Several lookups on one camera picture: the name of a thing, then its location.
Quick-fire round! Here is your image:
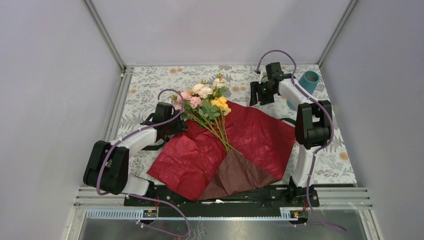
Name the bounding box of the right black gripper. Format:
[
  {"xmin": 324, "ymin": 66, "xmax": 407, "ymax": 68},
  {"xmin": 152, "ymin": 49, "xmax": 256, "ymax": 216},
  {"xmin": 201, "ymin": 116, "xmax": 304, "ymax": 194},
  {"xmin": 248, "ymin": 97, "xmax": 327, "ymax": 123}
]
[{"xmin": 249, "ymin": 81, "xmax": 276, "ymax": 107}]

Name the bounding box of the flower bouquet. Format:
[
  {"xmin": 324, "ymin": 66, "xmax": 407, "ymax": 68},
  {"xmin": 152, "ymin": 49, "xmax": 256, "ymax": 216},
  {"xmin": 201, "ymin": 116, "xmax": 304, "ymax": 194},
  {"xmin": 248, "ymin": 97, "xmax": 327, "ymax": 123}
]
[{"xmin": 171, "ymin": 73, "xmax": 241, "ymax": 154}]

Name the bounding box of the red and brown wrapping paper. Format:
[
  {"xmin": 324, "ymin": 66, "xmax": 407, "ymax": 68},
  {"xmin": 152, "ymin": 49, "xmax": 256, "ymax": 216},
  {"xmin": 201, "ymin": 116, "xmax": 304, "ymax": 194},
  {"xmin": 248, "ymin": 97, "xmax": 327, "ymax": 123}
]
[{"xmin": 147, "ymin": 102, "xmax": 295, "ymax": 201}]

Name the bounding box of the black gold-lettered ribbon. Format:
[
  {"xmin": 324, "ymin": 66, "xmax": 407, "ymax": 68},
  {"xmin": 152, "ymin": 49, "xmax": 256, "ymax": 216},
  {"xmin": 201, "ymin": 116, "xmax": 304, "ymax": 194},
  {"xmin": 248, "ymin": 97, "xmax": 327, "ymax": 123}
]
[{"xmin": 141, "ymin": 117, "xmax": 298, "ymax": 152}]

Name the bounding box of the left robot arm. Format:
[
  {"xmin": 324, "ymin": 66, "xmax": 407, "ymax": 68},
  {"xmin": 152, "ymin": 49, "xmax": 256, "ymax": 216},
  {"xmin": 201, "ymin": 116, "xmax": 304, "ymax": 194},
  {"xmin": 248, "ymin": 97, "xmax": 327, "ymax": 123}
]
[{"xmin": 83, "ymin": 102, "xmax": 188, "ymax": 206}]

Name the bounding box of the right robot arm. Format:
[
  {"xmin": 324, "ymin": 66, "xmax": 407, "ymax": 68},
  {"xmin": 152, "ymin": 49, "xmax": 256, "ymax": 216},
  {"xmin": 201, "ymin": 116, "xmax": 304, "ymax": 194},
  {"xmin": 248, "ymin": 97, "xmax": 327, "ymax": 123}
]
[{"xmin": 249, "ymin": 62, "xmax": 334, "ymax": 206}]

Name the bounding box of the teal cylindrical vase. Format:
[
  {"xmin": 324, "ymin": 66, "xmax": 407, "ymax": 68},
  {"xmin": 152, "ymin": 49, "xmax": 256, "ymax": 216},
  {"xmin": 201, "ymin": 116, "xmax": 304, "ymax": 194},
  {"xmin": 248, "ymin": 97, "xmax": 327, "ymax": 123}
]
[{"xmin": 281, "ymin": 70, "xmax": 320, "ymax": 111}]

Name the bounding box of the floral patterned table mat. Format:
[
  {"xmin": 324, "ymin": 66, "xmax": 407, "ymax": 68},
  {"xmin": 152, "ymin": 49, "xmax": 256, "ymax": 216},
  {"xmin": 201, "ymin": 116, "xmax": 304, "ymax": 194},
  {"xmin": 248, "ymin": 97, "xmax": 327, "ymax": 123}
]
[{"xmin": 117, "ymin": 63, "xmax": 357, "ymax": 185}]

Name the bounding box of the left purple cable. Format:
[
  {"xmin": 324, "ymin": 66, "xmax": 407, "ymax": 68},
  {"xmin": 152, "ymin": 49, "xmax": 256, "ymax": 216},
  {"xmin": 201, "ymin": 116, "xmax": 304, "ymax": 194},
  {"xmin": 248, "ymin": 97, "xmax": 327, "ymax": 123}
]
[{"xmin": 96, "ymin": 88, "xmax": 192, "ymax": 239}]

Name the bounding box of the purple cable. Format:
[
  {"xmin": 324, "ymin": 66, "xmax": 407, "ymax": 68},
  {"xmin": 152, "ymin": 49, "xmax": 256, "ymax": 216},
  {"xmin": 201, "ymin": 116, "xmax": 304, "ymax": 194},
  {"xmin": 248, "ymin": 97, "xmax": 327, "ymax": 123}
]
[
  {"xmin": 96, "ymin": 88, "xmax": 192, "ymax": 239},
  {"xmin": 255, "ymin": 49, "xmax": 349, "ymax": 235}
]

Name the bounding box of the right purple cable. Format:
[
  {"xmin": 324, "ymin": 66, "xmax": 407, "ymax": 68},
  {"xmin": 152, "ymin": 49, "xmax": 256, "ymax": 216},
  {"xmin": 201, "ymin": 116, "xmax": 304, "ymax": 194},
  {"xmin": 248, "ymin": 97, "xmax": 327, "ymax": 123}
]
[{"xmin": 255, "ymin": 49, "xmax": 349, "ymax": 235}]

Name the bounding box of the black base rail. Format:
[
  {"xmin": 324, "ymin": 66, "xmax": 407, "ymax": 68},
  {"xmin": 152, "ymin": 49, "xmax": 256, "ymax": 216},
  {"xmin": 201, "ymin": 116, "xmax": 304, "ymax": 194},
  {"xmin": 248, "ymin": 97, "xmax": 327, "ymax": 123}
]
[{"xmin": 123, "ymin": 184, "xmax": 321, "ymax": 220}]

